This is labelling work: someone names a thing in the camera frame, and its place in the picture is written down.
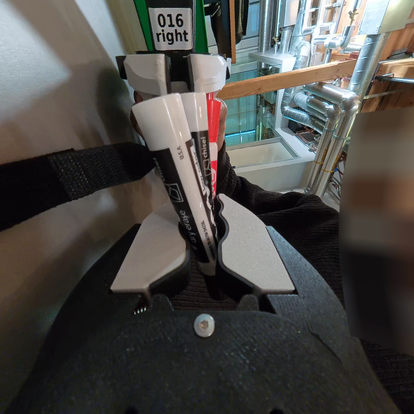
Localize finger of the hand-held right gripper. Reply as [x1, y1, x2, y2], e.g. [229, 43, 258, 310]
[124, 54, 171, 97]
[188, 53, 232, 95]

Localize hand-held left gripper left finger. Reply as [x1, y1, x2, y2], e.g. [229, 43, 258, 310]
[110, 203, 192, 300]

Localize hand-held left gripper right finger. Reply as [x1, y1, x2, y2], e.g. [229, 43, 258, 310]
[217, 193, 296, 296]

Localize black dry erase marker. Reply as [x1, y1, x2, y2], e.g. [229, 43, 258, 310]
[180, 92, 221, 233]
[130, 94, 218, 277]

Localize red dry erase marker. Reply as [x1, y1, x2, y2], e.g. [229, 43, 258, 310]
[205, 93, 224, 207]

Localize black velcro strap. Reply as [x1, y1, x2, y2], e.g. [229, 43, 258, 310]
[0, 142, 156, 232]

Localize person's right hand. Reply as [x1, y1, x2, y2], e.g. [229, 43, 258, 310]
[130, 91, 227, 152]

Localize green plastic bin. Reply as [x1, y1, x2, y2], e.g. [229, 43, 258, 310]
[133, 0, 210, 54]

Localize wooden railing beam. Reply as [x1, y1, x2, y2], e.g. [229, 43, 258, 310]
[218, 58, 358, 101]

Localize silver insulated pipes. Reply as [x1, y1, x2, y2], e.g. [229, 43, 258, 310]
[280, 81, 360, 198]

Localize person's black sweater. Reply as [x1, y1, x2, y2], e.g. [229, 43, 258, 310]
[356, 336, 414, 414]

